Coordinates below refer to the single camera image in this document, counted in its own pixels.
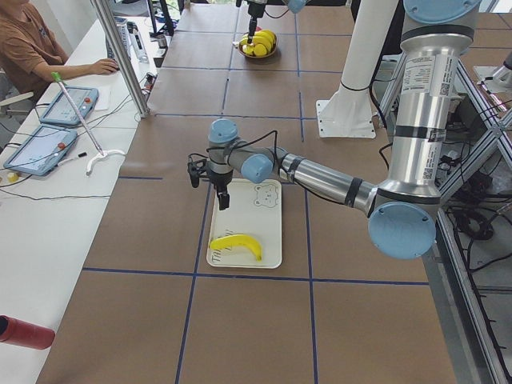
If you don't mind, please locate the red cylinder bottle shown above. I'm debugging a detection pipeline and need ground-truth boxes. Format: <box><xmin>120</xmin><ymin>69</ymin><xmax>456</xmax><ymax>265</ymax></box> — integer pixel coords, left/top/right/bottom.
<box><xmin>1</xmin><ymin>315</ymin><xmax>55</xmax><ymax>350</ymax></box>

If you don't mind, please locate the white stand with rod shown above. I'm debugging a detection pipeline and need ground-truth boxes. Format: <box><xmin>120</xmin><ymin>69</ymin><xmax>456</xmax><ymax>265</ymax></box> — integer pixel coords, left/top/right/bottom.
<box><xmin>50</xmin><ymin>71</ymin><xmax>126</xmax><ymax>177</ymax></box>

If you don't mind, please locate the seated person brown shirt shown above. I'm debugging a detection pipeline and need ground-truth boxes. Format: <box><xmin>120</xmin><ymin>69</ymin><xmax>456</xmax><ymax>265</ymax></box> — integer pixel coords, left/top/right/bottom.
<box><xmin>1</xmin><ymin>1</ymin><xmax>118</xmax><ymax>101</ymax></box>

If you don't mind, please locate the upper blue teach pendant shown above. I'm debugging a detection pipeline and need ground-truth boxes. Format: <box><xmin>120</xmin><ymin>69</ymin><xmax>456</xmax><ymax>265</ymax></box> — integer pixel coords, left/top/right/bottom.
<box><xmin>39</xmin><ymin>86</ymin><xmax>99</xmax><ymax>128</ymax></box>

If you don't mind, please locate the lower blue teach pendant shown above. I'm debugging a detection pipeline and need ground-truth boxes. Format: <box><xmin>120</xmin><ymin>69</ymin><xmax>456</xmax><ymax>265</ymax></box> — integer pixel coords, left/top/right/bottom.
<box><xmin>4</xmin><ymin>124</ymin><xmax>78</xmax><ymax>176</ymax></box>

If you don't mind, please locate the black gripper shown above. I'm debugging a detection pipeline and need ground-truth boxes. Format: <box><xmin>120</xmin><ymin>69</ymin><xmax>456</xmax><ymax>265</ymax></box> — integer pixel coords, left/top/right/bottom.
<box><xmin>207</xmin><ymin>170</ymin><xmax>233</xmax><ymax>210</ymax></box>
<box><xmin>247</xmin><ymin>0</ymin><xmax>266</xmax><ymax>44</ymax></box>

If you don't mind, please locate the yellow banana moved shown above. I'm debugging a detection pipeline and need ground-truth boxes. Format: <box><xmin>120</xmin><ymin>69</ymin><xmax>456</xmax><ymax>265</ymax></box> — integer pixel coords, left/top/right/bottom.
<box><xmin>238</xmin><ymin>30</ymin><xmax>276</xmax><ymax>50</ymax></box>
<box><xmin>210</xmin><ymin>234</ymin><xmax>262</xmax><ymax>261</ymax></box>

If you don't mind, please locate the yellow lemon in basket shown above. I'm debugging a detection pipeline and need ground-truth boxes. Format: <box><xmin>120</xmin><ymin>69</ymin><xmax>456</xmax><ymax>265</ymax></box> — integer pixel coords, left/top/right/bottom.
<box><xmin>253</xmin><ymin>44</ymin><xmax>267</xmax><ymax>57</ymax></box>

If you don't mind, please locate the brown woven fruit basket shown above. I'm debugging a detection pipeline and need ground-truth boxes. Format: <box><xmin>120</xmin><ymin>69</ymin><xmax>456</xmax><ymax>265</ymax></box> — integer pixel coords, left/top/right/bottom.
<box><xmin>236</xmin><ymin>42</ymin><xmax>277</xmax><ymax>59</ymax></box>

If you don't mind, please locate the metal cup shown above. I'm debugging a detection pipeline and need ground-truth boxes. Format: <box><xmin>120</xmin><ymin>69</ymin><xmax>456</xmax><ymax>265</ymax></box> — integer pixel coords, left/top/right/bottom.
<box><xmin>154</xmin><ymin>34</ymin><xmax>167</xmax><ymax>50</ymax></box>

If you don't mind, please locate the white paper sheet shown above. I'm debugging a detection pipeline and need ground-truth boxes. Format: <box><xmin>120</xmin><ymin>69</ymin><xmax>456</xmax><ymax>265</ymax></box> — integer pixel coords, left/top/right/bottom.
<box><xmin>94</xmin><ymin>86</ymin><xmax>112</xmax><ymax>111</ymax></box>

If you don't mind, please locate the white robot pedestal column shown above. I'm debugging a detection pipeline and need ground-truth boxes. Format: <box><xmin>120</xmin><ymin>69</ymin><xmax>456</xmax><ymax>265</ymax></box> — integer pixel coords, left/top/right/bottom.
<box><xmin>316</xmin><ymin>0</ymin><xmax>398</xmax><ymax>138</ymax></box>

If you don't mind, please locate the small yellow tape roll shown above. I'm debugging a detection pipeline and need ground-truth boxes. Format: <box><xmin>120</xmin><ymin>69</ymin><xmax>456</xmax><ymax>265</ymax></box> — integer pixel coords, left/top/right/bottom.
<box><xmin>7</xmin><ymin>172</ymin><xmax>19</xmax><ymax>183</ymax></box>

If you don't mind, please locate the white rectangular bear plate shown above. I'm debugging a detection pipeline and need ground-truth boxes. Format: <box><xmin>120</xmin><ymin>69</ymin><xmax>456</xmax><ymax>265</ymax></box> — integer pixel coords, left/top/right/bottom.
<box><xmin>206</xmin><ymin>178</ymin><xmax>282</xmax><ymax>269</ymax></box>

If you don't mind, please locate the aluminium frame post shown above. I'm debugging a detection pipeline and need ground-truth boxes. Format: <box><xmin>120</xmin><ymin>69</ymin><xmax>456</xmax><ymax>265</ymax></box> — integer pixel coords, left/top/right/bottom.
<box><xmin>91</xmin><ymin>0</ymin><xmax>150</xmax><ymax>118</ymax></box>

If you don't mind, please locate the blue teach pendant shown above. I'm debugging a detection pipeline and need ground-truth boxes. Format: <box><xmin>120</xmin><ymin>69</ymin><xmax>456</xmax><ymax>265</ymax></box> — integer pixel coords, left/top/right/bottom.
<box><xmin>4</xmin><ymin>124</ymin><xmax>78</xmax><ymax>176</ymax></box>
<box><xmin>39</xmin><ymin>86</ymin><xmax>99</xmax><ymax>128</ymax></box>

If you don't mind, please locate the yellow banana in basket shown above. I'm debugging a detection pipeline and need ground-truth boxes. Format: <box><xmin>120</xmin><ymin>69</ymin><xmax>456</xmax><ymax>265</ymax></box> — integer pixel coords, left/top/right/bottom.
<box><xmin>240</xmin><ymin>44</ymin><xmax>255</xmax><ymax>57</ymax></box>

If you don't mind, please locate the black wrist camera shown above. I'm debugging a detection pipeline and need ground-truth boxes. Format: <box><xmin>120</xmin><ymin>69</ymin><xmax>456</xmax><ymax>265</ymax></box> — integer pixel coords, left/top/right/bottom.
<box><xmin>187</xmin><ymin>156</ymin><xmax>207</xmax><ymax>188</ymax></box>

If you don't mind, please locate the aluminium side table frame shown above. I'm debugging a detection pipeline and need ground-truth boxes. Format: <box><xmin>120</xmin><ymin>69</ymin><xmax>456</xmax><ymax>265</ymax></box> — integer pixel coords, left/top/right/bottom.
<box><xmin>378</xmin><ymin>51</ymin><xmax>512</xmax><ymax>384</ymax></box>

